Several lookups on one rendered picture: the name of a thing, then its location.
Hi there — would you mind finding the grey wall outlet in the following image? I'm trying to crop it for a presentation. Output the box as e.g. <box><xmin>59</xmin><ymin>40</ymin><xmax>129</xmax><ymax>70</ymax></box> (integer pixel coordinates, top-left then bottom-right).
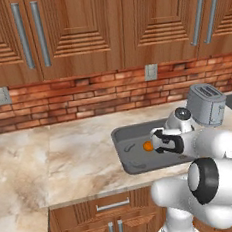
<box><xmin>0</xmin><ymin>85</ymin><xmax>13</xmax><ymax>106</ymax></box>
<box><xmin>143</xmin><ymin>63</ymin><xmax>160</xmax><ymax>82</ymax></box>

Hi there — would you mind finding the small orange round fruit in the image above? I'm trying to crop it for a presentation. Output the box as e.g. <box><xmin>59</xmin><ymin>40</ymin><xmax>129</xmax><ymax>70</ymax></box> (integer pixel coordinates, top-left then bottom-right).
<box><xmin>142</xmin><ymin>140</ymin><xmax>155</xmax><ymax>154</ymax></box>

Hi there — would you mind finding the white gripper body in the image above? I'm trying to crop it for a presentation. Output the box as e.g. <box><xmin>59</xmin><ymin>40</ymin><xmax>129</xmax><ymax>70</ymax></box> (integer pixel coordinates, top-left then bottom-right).
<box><xmin>148</xmin><ymin>127</ymin><xmax>171</xmax><ymax>155</ymax></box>

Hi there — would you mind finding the wooden drawer front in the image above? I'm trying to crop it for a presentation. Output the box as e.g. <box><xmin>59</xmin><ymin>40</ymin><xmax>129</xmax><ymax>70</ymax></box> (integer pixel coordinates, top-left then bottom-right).
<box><xmin>84</xmin><ymin>190</ymin><xmax>136</xmax><ymax>221</ymax></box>

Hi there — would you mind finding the silver cupboard bar handle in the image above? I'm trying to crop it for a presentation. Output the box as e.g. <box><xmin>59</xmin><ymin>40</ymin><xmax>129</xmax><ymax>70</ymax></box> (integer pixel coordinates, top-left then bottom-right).
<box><xmin>29</xmin><ymin>0</ymin><xmax>53</xmax><ymax>69</ymax></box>
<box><xmin>10</xmin><ymin>1</ymin><xmax>37</xmax><ymax>71</ymax></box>
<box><xmin>199</xmin><ymin>0</ymin><xmax>225</xmax><ymax>45</ymax></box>
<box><xmin>186</xmin><ymin>0</ymin><xmax>212</xmax><ymax>47</ymax></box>

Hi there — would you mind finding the silver grey toaster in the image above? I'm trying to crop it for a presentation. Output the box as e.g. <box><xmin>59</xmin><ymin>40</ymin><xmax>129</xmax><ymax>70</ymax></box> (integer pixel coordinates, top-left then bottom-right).
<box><xmin>183</xmin><ymin>80</ymin><xmax>230</xmax><ymax>130</ymax></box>

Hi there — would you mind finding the silver drawer handle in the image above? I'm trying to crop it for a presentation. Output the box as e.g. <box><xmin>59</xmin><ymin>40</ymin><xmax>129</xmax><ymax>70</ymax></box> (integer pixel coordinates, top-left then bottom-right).
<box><xmin>94</xmin><ymin>197</ymin><xmax>132</xmax><ymax>213</ymax></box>

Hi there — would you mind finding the grey tupperware container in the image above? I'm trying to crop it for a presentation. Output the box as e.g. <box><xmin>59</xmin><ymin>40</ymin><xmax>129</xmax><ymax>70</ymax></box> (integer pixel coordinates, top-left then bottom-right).
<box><xmin>109</xmin><ymin>115</ymin><xmax>196</xmax><ymax>177</ymax></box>

